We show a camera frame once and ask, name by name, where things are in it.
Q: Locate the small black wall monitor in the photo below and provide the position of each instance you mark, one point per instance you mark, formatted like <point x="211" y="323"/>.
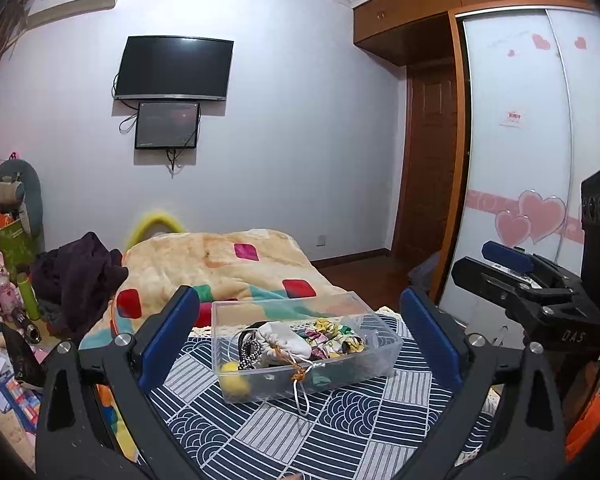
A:
<point x="167" y="125"/>

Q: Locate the yellow plush item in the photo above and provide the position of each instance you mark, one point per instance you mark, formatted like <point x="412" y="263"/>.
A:
<point x="157" y="222"/>

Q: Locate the black and white bag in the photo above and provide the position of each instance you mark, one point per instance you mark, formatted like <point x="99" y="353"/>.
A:
<point x="253" y="348"/>

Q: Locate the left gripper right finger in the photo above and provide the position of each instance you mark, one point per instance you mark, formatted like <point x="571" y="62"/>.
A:
<point x="439" y="337"/>

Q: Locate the floral patterned cloth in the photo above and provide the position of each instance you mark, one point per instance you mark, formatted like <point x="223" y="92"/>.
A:
<point x="330" y="339"/>

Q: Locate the wall mounted black television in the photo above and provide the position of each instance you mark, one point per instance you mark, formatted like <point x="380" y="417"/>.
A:
<point x="174" y="68"/>

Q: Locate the colourful patchwork blanket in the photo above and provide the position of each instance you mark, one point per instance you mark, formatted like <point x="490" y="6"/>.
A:
<point x="251" y="265"/>

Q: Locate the grey plush toy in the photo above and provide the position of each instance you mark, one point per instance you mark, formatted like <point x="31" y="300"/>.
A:
<point x="20" y="192"/>

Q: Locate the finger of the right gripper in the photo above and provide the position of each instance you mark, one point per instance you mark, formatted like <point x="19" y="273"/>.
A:
<point x="514" y="259"/>
<point x="489" y="283"/>

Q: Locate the navy white patterned tablecloth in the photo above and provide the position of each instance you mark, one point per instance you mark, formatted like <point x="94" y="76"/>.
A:
<point x="364" y="431"/>

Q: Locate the green knitted cloth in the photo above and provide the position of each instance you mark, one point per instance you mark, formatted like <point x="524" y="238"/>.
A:
<point x="332" y="374"/>

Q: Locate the brown wooden door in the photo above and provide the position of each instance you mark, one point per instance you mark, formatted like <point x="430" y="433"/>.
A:
<point x="429" y="189"/>

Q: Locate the white drawstring pouch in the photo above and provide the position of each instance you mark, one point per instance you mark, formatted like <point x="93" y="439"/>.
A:
<point x="287" y="348"/>

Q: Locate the clear plastic storage box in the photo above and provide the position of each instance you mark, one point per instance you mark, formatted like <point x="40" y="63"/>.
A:
<point x="383" y="344"/>

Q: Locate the pink rabbit figurine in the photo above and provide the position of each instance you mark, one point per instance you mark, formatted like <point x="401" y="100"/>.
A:
<point x="10" y="298"/>

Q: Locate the white wardrobe with hearts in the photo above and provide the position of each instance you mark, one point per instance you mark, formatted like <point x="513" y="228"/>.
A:
<point x="534" y="130"/>

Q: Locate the dark purple garment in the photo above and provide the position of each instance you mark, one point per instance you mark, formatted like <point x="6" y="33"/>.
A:
<point x="74" y="283"/>

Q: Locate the yellow tennis ball with cord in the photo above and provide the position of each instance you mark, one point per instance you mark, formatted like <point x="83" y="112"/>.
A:
<point x="237" y="385"/>

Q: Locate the green cardboard box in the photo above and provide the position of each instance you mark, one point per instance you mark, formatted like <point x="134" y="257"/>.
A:
<point x="17" y="247"/>

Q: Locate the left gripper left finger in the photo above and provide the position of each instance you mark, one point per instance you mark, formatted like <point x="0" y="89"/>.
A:
<point x="160" y="338"/>

